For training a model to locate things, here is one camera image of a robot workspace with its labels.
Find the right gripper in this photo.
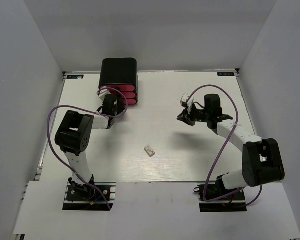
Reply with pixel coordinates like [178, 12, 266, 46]
[177, 103, 211, 127]

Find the black pink drawer cabinet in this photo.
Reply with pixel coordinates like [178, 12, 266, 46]
[98, 57, 139, 106]

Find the white eraser box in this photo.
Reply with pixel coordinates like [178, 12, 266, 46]
[144, 145, 156, 157]

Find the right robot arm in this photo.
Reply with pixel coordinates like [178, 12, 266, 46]
[177, 94, 285, 200]

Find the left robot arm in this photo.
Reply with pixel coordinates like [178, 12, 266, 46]
[54, 94, 127, 200]

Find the left blue label sticker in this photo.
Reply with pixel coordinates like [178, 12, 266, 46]
[66, 74, 84, 80]

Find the blue label sticker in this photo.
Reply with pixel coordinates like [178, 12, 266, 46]
[66, 74, 84, 80]
[217, 72, 236, 77]

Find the right blue label sticker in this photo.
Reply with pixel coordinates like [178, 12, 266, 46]
[217, 72, 236, 77]

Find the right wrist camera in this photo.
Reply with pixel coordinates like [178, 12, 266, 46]
[180, 93, 194, 114]

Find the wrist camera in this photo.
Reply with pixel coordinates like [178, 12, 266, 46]
[97, 86, 111, 101]
[180, 93, 194, 114]

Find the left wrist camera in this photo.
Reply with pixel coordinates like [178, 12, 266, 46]
[97, 86, 111, 101]

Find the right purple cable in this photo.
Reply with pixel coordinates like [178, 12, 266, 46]
[188, 84, 263, 206]

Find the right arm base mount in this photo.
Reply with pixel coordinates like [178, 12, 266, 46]
[193, 183, 247, 213]

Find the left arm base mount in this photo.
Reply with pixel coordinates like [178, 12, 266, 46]
[62, 178, 116, 212]

